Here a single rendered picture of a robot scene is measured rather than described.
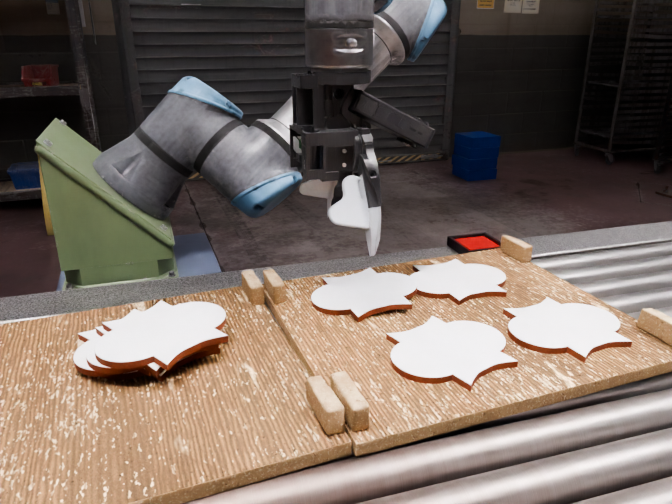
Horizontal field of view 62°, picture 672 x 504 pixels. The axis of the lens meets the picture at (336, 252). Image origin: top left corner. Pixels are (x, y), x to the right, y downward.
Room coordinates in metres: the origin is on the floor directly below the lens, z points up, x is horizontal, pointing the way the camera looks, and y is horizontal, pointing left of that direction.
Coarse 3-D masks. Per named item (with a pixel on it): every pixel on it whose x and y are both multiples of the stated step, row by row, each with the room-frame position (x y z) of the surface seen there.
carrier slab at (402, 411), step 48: (288, 288) 0.69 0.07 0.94; (528, 288) 0.69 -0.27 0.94; (576, 288) 0.69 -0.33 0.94; (288, 336) 0.58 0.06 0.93; (336, 336) 0.56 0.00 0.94; (384, 336) 0.56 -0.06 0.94; (624, 336) 0.56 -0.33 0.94; (384, 384) 0.47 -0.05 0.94; (432, 384) 0.47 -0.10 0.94; (480, 384) 0.47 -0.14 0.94; (528, 384) 0.47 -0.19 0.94; (576, 384) 0.47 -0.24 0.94; (624, 384) 0.49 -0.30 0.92; (384, 432) 0.40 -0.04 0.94; (432, 432) 0.41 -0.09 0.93
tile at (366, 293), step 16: (368, 272) 0.72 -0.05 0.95; (320, 288) 0.67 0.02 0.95; (336, 288) 0.67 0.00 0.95; (352, 288) 0.67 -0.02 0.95; (368, 288) 0.67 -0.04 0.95; (384, 288) 0.66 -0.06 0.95; (400, 288) 0.66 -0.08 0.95; (416, 288) 0.66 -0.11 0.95; (320, 304) 0.63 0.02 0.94; (336, 304) 0.63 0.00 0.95; (352, 304) 0.62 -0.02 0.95; (368, 304) 0.62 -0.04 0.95; (384, 304) 0.62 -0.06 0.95; (400, 304) 0.62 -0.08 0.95
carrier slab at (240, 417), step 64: (64, 320) 0.60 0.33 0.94; (256, 320) 0.60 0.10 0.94; (0, 384) 0.47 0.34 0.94; (64, 384) 0.47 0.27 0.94; (128, 384) 0.47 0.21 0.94; (192, 384) 0.47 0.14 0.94; (256, 384) 0.47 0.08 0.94; (0, 448) 0.38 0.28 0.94; (64, 448) 0.38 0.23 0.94; (128, 448) 0.38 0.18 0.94; (192, 448) 0.38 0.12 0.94; (256, 448) 0.38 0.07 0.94; (320, 448) 0.38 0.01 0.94
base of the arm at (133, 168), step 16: (128, 144) 0.92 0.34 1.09; (144, 144) 0.91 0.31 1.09; (96, 160) 0.92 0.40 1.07; (112, 160) 0.90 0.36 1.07; (128, 160) 0.90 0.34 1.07; (144, 160) 0.90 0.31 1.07; (160, 160) 0.91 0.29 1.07; (112, 176) 0.88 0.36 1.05; (128, 176) 0.89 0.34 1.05; (144, 176) 0.89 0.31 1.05; (160, 176) 0.90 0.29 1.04; (176, 176) 0.92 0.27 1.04; (128, 192) 0.87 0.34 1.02; (144, 192) 0.88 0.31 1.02; (160, 192) 0.90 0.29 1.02; (176, 192) 0.94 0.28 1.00; (144, 208) 0.88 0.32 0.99; (160, 208) 0.90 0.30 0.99
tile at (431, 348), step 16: (432, 320) 0.59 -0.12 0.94; (400, 336) 0.55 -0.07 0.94; (416, 336) 0.55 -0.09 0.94; (432, 336) 0.55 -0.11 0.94; (448, 336) 0.55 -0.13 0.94; (464, 336) 0.55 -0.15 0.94; (480, 336) 0.55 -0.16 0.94; (496, 336) 0.55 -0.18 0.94; (400, 352) 0.52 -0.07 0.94; (416, 352) 0.52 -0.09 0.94; (432, 352) 0.52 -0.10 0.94; (448, 352) 0.52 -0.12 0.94; (464, 352) 0.52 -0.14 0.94; (480, 352) 0.52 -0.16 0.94; (496, 352) 0.52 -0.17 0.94; (400, 368) 0.49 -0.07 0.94; (416, 368) 0.49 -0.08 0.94; (432, 368) 0.49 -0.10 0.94; (448, 368) 0.49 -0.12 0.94; (464, 368) 0.49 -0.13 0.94; (480, 368) 0.49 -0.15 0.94; (496, 368) 0.49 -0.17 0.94; (464, 384) 0.46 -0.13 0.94
